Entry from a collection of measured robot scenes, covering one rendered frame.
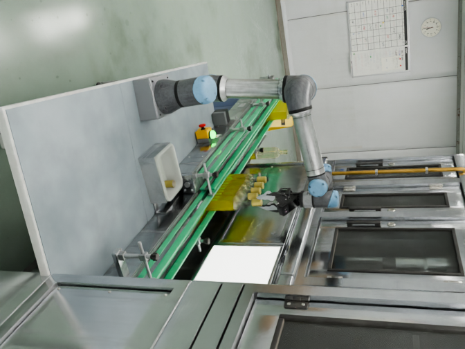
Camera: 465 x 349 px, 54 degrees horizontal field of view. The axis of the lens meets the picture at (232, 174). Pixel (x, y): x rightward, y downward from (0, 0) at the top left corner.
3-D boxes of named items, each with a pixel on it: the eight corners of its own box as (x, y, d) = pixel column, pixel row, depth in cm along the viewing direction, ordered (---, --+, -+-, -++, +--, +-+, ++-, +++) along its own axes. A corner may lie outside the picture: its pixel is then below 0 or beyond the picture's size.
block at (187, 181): (182, 194, 220) (196, 193, 218) (178, 176, 217) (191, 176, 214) (185, 190, 223) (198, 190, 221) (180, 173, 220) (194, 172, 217)
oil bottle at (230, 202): (198, 211, 221) (239, 210, 213) (195, 201, 218) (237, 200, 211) (202, 206, 225) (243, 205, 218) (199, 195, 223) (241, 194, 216)
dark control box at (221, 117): (213, 126, 277) (226, 124, 274) (210, 113, 274) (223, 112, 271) (217, 121, 284) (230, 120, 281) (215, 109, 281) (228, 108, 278)
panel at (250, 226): (176, 314, 175) (261, 320, 163) (174, 307, 173) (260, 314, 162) (241, 199, 251) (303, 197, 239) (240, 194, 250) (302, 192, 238)
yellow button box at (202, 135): (196, 143, 254) (209, 142, 251) (194, 131, 251) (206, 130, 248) (201, 138, 260) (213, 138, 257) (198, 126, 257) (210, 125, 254)
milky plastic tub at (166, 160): (151, 203, 205) (169, 203, 202) (138, 158, 196) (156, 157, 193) (167, 185, 219) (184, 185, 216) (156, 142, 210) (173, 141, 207)
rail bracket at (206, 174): (196, 197, 219) (221, 196, 215) (189, 165, 212) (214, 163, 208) (198, 194, 221) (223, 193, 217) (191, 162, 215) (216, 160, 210)
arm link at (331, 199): (338, 186, 203) (340, 204, 205) (313, 187, 207) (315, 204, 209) (336, 191, 196) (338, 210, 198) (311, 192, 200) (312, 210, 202)
